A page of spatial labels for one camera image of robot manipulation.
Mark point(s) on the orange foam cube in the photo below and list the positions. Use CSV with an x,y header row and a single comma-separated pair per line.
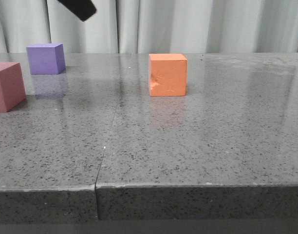
x,y
167,75

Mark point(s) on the grey curtain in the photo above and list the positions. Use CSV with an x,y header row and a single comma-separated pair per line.
x,y
153,26

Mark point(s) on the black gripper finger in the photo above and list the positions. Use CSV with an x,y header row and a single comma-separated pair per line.
x,y
83,9

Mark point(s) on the purple foam cube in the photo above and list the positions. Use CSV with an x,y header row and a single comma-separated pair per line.
x,y
46,58

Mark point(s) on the pink foam cube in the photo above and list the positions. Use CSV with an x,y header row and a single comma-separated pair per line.
x,y
12,90

